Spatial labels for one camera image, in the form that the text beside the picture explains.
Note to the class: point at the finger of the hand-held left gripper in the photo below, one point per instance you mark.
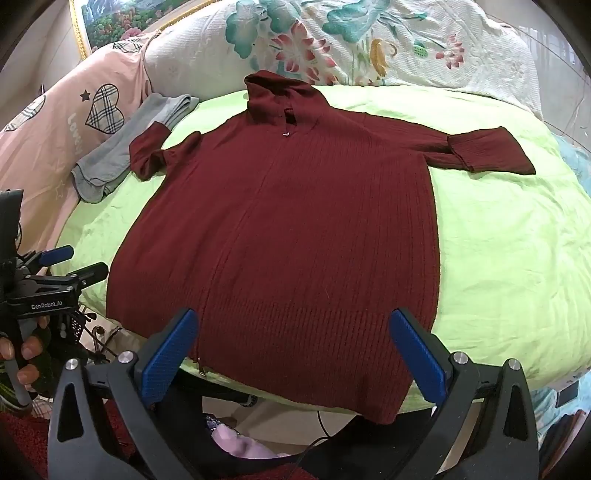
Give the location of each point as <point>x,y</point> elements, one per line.
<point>92,272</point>
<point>57,254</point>

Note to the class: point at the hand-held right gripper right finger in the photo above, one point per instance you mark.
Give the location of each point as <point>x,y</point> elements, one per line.
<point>418,355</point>

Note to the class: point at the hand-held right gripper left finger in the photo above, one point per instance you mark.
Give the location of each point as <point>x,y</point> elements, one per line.
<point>166,360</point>

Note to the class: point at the maroon knit sweater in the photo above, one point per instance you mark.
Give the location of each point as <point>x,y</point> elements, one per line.
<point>286,240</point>

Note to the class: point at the person's left hand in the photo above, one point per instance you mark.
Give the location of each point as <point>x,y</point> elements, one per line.
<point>30,350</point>

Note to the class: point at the lilac cloth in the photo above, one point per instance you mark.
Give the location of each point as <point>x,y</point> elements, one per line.
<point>240,445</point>

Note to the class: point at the grey folded garment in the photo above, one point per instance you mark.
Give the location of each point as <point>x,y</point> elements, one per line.
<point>115,152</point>

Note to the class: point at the pink heart-print pillow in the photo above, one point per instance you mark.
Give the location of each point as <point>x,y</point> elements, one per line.
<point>51,134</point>

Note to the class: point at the dark red cloth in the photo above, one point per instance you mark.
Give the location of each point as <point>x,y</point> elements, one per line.
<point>27,438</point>

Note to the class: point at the light green bed sheet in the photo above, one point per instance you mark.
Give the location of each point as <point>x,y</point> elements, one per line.
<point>498,240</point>

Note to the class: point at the gold-framed landscape painting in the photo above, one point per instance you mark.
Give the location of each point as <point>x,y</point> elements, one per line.
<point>115,23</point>

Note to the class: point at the teal patterned cloth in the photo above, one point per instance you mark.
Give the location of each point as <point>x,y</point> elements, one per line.
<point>577,157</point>

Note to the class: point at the white floral quilt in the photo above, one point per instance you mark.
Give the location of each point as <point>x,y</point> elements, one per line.
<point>351,41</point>

